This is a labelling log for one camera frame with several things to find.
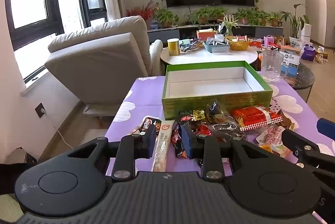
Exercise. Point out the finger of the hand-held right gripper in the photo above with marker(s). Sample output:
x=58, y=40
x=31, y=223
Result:
x=327, y=128
x=293, y=140

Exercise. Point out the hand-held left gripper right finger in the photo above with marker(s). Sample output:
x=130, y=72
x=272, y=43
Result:
x=187, y=144

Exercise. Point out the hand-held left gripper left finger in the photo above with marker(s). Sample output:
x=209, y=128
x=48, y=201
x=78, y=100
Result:
x=152, y=144

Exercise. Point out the red black snack packet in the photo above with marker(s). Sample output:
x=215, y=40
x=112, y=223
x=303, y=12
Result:
x=176, y=140

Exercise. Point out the long cream snack packet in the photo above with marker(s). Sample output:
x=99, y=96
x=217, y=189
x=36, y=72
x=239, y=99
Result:
x=163, y=140

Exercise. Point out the brown chocolate snack packet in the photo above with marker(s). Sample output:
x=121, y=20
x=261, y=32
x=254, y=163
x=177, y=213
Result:
x=148, y=124

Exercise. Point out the orange red snack packet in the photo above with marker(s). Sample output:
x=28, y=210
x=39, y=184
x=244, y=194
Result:
x=202, y=131

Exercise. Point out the small red snack packet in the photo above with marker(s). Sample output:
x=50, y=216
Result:
x=186, y=118

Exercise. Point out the yellow black snack packet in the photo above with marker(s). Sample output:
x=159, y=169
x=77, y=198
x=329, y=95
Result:
x=199, y=115

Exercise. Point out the dark clear snack packet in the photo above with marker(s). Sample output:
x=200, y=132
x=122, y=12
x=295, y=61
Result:
x=227, y=127

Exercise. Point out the clear nut snack packet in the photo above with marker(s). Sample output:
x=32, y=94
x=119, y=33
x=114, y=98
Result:
x=214, y=108

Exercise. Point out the red checkered snack packet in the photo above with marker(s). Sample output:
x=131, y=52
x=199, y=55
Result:
x=253, y=116

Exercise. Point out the green cardboard box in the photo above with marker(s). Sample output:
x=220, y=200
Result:
x=209, y=103

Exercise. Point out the purple floral tablecloth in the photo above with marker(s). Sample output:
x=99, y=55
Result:
x=141, y=98

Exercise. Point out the dark round side table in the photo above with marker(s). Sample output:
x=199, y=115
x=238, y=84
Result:
x=303, y=77

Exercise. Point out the beige tote bag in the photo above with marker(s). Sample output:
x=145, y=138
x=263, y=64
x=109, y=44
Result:
x=321, y=57

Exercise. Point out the blue white carton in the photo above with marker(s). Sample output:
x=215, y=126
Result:
x=291, y=66

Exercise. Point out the glass mug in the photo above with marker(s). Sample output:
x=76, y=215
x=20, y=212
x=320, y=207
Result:
x=272, y=66

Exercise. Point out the purple gift bag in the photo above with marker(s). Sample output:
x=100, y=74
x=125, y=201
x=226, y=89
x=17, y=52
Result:
x=308, y=53

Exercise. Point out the orange jar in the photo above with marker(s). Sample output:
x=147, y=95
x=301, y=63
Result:
x=259, y=61

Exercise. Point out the white round coffee table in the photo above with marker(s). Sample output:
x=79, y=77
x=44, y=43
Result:
x=209, y=57

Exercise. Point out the beige recliner armchair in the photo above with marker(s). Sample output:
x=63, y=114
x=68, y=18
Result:
x=99, y=64

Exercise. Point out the dark tray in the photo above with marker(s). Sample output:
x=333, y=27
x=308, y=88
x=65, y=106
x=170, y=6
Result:
x=191, y=47

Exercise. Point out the yellow can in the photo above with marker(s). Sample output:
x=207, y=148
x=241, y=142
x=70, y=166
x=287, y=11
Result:
x=173, y=48

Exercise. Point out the white humidifier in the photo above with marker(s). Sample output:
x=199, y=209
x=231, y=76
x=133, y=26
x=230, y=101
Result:
x=306, y=32

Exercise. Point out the blue plastic basket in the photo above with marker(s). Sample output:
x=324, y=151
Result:
x=216, y=48

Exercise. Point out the mint green case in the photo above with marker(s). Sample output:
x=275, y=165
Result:
x=184, y=42

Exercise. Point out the pink box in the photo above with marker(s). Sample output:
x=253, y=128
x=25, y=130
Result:
x=269, y=41

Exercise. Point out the yellow woven basket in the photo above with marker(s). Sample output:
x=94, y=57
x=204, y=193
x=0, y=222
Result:
x=238, y=45

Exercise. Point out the orange tissue box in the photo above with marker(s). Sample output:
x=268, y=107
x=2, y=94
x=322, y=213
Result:
x=205, y=36

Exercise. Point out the tall leafy floor plant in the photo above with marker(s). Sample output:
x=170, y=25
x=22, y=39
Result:
x=295, y=19

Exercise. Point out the green potted plant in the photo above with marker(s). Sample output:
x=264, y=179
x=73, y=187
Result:
x=263, y=18
x=244, y=15
x=202, y=14
x=218, y=13
x=276, y=19
x=166, y=17

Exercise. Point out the spider plant in vase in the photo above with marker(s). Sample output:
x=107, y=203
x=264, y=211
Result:
x=229, y=23

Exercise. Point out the red flower arrangement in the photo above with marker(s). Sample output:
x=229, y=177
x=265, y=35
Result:
x=142, y=13

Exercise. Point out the brown cardboard box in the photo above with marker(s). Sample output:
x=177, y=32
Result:
x=18, y=157

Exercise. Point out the dark cloth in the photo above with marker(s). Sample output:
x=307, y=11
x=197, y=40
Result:
x=10, y=179

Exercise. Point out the dark wall socket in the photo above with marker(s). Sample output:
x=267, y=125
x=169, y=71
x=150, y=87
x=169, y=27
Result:
x=39, y=110

